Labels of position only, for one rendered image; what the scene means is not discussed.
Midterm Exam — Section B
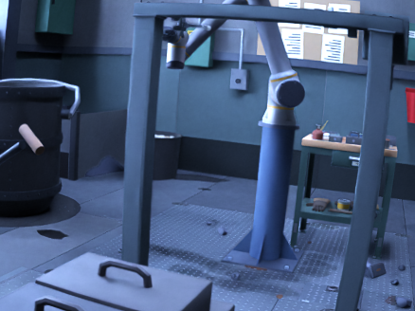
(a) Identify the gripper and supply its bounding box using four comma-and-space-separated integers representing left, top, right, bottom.
162, 27, 188, 45

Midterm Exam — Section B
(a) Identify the wooden-grip crank lever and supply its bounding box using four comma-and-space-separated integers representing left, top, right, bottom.
0, 123, 45, 165

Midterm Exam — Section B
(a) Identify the dark round bin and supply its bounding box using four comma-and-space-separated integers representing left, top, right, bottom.
153, 130, 182, 181

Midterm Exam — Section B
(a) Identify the grey partition panel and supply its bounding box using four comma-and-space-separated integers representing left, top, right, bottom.
66, 109, 128, 182

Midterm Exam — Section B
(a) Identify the cork notice board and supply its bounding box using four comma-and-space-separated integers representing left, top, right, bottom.
256, 0, 362, 65

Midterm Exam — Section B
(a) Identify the grey dust pile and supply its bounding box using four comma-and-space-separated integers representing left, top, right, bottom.
84, 155, 125, 178

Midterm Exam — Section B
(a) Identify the red oil can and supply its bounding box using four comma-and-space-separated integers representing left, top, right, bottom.
311, 119, 330, 141

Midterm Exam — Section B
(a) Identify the small grey box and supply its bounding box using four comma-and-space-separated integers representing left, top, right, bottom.
321, 131, 344, 143

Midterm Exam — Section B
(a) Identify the green workbench with wooden top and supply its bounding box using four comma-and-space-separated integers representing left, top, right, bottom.
290, 133, 399, 258

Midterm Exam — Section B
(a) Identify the black riveted drum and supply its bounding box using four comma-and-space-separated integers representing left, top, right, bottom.
0, 77, 71, 219

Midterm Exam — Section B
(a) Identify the dark blue box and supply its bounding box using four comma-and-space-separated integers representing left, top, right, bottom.
345, 130, 364, 146

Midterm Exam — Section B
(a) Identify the brown work glove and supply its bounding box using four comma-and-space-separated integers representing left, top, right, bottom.
305, 197, 332, 213

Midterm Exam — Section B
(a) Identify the grey wedge block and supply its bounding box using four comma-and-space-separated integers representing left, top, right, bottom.
366, 261, 388, 280

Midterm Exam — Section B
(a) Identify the green wall box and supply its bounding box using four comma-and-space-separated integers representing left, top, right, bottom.
184, 27, 215, 69

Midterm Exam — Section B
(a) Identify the grey wall switch box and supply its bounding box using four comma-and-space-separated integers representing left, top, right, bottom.
229, 67, 249, 92

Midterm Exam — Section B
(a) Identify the grey drum bail handle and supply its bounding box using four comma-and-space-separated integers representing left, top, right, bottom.
60, 81, 81, 119

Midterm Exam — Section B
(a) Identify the green wall cabinet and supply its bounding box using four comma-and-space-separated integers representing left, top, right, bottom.
34, 0, 77, 36

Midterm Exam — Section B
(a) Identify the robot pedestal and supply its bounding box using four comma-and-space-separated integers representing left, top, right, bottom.
223, 120, 304, 274

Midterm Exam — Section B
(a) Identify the grey-blue steel portal frame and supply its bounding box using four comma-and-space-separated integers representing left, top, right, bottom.
121, 2, 410, 311

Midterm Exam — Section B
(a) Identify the red wall box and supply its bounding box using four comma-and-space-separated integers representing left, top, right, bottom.
405, 86, 415, 124

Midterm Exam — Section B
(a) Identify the grey box with handle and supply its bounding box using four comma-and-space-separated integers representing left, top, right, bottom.
0, 281, 236, 311
34, 251, 214, 311

